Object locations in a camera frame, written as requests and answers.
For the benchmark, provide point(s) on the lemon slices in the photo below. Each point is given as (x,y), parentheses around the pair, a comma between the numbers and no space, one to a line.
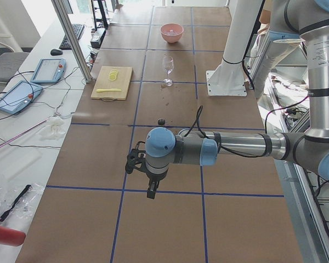
(113,75)

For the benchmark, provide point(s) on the bamboo cutting board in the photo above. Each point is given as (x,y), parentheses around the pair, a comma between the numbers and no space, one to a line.
(122,82)

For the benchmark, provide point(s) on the near teach pendant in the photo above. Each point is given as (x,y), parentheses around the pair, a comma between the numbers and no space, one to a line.
(19,97)

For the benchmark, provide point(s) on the clear plastic bag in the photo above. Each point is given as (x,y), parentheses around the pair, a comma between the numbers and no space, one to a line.
(19,201)

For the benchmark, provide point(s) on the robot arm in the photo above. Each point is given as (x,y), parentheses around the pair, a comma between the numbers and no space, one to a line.
(308,20)

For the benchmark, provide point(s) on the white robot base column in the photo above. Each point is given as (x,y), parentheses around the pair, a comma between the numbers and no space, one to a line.
(227,79)

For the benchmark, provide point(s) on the teach pendant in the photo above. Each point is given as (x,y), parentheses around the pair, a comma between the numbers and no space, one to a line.
(19,97)
(49,71)

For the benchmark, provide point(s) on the pink bowl of ice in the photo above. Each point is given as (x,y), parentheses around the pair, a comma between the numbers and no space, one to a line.
(171,32)

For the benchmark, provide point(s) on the grey office chair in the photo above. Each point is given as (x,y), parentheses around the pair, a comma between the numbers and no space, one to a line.
(10,62)

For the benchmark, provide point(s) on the far teach pendant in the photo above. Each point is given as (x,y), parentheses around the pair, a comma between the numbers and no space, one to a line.
(49,71)

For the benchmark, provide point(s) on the clear wine glass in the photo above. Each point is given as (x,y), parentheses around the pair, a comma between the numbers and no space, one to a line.
(168,66)

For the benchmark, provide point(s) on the aluminium frame post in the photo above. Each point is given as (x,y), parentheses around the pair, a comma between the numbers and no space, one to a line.
(75,47)

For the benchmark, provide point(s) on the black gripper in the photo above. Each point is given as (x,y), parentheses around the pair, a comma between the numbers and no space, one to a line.
(154,178)

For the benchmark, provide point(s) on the yellow plastic knife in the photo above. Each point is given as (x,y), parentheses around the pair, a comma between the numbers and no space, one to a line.
(108,90)

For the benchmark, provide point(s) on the red bottle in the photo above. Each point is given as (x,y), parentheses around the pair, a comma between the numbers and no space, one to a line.
(11,237)

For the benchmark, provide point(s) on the black computer mouse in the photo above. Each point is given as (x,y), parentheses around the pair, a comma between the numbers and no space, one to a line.
(56,52)

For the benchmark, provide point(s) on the brown paper table mat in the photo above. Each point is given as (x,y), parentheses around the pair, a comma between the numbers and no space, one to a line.
(92,211)

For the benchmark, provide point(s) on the white crumpled cloth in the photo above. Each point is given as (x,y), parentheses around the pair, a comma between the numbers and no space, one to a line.
(53,129)

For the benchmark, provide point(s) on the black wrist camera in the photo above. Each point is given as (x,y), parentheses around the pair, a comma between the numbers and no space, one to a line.
(136,159)

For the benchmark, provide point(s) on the metal rod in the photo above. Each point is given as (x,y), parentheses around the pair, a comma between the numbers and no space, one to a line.
(7,142)

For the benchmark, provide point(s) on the black power box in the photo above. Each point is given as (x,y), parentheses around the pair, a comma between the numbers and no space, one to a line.
(97,38)

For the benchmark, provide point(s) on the steel double jigger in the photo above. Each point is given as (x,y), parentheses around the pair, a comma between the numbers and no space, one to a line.
(161,122)

